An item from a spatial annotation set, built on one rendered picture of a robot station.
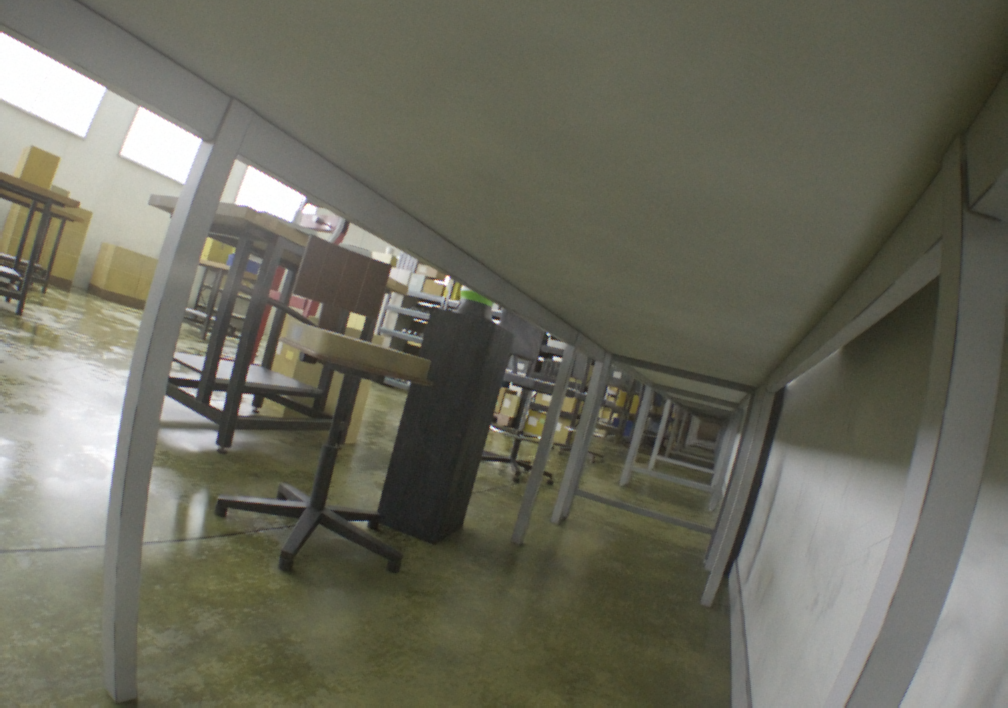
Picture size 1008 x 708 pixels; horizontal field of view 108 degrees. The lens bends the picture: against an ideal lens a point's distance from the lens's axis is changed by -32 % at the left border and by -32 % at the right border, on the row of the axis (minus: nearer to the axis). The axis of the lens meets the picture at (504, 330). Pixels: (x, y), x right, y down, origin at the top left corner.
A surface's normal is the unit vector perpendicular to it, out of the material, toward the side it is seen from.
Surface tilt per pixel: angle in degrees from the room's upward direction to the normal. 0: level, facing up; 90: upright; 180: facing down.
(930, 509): 90
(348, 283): 90
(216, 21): 180
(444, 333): 90
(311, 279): 90
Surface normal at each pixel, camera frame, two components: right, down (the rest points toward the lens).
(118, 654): 0.88, 0.21
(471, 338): -0.23, -0.15
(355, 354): 0.66, 0.12
